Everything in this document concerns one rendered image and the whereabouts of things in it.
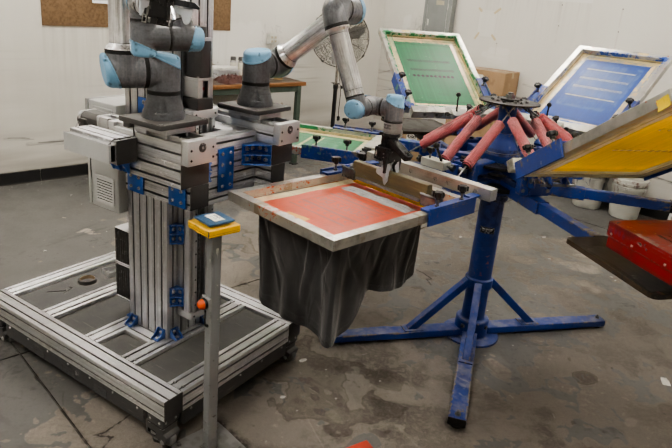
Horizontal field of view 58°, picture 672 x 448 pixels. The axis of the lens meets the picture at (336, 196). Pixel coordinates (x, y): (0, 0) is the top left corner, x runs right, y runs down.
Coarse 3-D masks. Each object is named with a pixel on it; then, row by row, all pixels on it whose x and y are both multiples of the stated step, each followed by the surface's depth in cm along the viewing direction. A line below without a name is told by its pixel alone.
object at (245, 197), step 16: (320, 176) 257; (336, 176) 263; (240, 192) 228; (256, 192) 233; (272, 192) 239; (448, 192) 250; (256, 208) 217; (272, 208) 214; (288, 224) 205; (304, 224) 201; (384, 224) 208; (400, 224) 212; (416, 224) 219; (320, 240) 194; (336, 240) 190; (352, 240) 196; (368, 240) 202
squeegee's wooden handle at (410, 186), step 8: (360, 168) 258; (368, 168) 254; (376, 168) 251; (360, 176) 258; (368, 176) 255; (376, 176) 252; (392, 176) 245; (400, 176) 242; (392, 184) 246; (400, 184) 243; (408, 184) 240; (416, 184) 237; (424, 184) 234; (408, 192) 240; (416, 192) 237; (424, 192) 235
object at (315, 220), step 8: (392, 200) 245; (400, 200) 246; (392, 208) 235; (416, 208) 238; (304, 216) 219; (312, 216) 219; (384, 216) 226; (392, 216) 226; (312, 224) 212; (320, 224) 212; (328, 224) 213; (336, 224) 214; (352, 224) 215; (360, 224) 216; (368, 224) 216; (336, 232) 206
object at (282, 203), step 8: (352, 184) 262; (360, 184) 263; (312, 192) 246; (320, 192) 247; (328, 192) 248; (352, 192) 251; (376, 192) 254; (272, 200) 233; (280, 200) 233; (288, 200) 234; (280, 208) 225; (288, 208) 225; (296, 208) 226
